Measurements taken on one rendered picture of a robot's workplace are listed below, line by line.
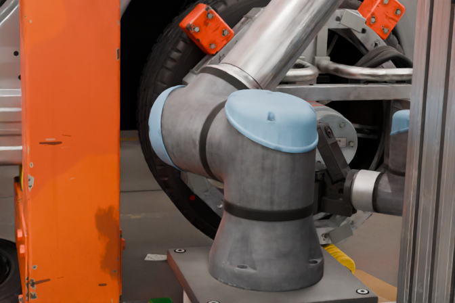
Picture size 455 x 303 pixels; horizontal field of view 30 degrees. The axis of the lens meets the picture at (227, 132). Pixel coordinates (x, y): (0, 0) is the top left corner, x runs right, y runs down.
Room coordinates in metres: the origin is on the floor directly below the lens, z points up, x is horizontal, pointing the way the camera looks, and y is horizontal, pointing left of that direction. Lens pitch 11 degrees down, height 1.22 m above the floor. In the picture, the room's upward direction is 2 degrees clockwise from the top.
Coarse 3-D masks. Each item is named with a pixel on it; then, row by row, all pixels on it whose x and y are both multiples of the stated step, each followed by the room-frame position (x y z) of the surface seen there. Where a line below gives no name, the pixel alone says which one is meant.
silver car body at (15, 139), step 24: (0, 0) 1.93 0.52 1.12; (408, 0) 2.17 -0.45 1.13; (0, 24) 1.92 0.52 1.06; (408, 24) 2.17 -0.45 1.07; (0, 48) 1.92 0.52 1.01; (408, 48) 2.18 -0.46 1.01; (0, 72) 1.91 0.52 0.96; (0, 96) 1.89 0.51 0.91; (0, 120) 1.89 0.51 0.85; (0, 144) 1.89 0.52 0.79
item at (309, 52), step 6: (312, 42) 1.88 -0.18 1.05; (306, 48) 1.87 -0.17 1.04; (312, 48) 1.88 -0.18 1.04; (306, 54) 1.87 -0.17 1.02; (312, 54) 1.88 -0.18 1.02; (306, 60) 1.87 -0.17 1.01; (312, 60) 1.88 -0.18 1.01; (288, 84) 1.91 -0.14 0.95; (294, 84) 1.87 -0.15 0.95; (300, 84) 1.87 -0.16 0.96; (306, 84) 1.87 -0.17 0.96
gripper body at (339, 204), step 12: (324, 168) 1.55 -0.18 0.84; (324, 180) 1.54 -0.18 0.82; (348, 180) 1.51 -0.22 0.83; (324, 192) 1.54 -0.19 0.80; (336, 192) 1.53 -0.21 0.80; (348, 192) 1.50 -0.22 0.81; (324, 204) 1.54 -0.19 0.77; (336, 204) 1.53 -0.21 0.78; (348, 204) 1.51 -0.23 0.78; (348, 216) 1.52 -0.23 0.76
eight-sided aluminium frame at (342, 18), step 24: (240, 24) 1.87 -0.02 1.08; (336, 24) 1.89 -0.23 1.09; (360, 24) 1.90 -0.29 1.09; (360, 48) 1.95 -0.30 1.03; (192, 72) 1.83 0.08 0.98; (384, 168) 1.96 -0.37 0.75; (216, 192) 1.81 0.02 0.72; (336, 216) 1.94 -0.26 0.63; (360, 216) 1.91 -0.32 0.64; (336, 240) 1.89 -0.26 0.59
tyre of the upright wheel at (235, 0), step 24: (216, 0) 1.96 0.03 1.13; (240, 0) 1.91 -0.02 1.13; (264, 0) 1.92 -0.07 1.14; (168, 24) 2.08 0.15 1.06; (168, 48) 1.93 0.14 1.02; (192, 48) 1.88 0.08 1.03; (144, 72) 2.04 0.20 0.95; (168, 72) 1.87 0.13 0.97; (144, 96) 1.97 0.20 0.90; (144, 120) 1.96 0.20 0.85; (144, 144) 1.98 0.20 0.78; (168, 168) 1.87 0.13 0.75; (168, 192) 1.88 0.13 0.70; (192, 192) 1.88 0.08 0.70; (192, 216) 1.88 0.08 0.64; (216, 216) 1.90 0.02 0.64
